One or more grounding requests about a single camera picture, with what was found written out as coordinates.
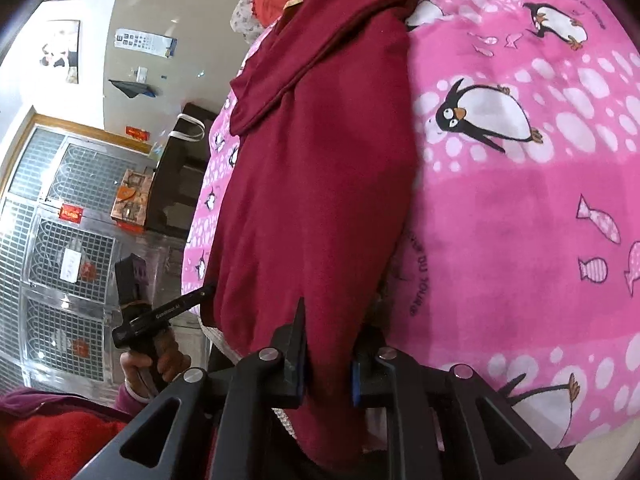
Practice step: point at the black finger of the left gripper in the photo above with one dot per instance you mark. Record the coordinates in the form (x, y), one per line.
(185, 302)

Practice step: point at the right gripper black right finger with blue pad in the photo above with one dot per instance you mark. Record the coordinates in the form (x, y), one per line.
(446, 424)

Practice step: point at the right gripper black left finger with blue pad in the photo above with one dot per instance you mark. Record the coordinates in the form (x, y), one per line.
(206, 425)

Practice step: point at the dark red sweater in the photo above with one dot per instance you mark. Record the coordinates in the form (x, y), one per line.
(317, 198)

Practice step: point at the red sleeve forearm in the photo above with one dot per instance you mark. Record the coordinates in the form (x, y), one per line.
(47, 435)

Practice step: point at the person's left hand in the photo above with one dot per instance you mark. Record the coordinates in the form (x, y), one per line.
(169, 362)

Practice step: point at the metal lattice door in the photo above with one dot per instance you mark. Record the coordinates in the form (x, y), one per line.
(59, 247)

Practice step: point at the orange printed box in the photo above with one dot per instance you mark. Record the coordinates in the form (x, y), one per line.
(132, 199)

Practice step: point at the dark wooden side table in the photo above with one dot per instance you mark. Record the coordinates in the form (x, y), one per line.
(177, 177)

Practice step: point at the pink penguin blanket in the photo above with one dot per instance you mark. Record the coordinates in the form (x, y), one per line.
(521, 254)

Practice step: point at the floral bed headboard cover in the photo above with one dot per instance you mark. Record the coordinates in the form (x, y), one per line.
(244, 22)

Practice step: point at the bag with white handles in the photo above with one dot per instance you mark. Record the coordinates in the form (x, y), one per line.
(188, 129)

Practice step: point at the dark cloth on wall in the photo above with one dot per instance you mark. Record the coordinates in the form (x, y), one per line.
(131, 89)

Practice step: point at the white wall notice poster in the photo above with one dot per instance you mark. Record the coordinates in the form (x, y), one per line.
(145, 42)

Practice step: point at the framed wall picture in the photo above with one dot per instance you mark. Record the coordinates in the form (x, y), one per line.
(58, 50)

